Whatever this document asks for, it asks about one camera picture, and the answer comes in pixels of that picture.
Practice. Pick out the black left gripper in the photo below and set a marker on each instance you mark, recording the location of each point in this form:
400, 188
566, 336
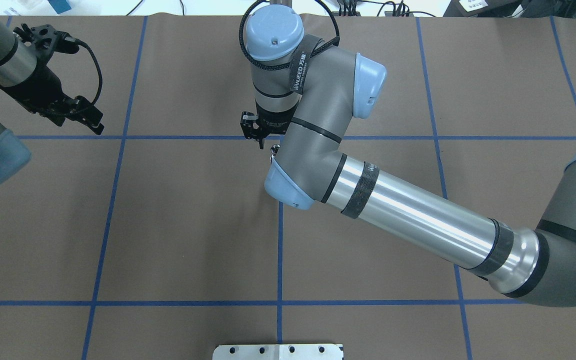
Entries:
36, 91

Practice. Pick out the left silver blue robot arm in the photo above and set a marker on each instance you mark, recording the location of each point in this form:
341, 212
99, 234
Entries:
14, 154

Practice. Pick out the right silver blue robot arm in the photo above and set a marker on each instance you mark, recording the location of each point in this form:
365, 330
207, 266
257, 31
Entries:
308, 90

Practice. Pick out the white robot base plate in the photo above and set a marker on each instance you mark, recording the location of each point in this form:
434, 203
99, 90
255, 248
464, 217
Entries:
295, 351

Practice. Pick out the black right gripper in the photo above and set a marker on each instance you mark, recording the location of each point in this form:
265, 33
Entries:
269, 123

